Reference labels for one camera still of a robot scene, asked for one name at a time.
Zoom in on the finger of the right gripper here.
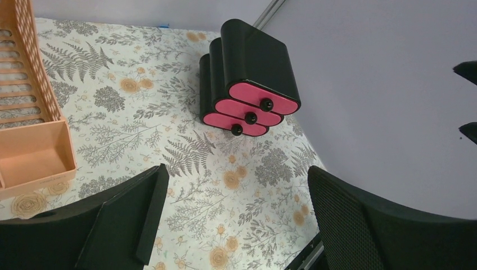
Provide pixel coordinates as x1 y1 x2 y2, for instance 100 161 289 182
458 122 477 144
453 60 477 85

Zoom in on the floral table mat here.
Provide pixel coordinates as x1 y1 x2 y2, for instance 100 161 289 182
1 18 321 269

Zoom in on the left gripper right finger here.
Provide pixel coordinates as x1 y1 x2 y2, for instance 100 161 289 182
308 166 476 269

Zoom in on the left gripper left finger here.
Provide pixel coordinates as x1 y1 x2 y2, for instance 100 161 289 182
1 164 169 269

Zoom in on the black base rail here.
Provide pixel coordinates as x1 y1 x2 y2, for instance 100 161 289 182
285 233 329 270

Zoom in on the black pink drawer box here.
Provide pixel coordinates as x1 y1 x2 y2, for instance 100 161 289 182
199 19 301 137

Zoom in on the orange plastic file organizer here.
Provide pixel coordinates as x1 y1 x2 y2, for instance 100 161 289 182
1 1 77 199

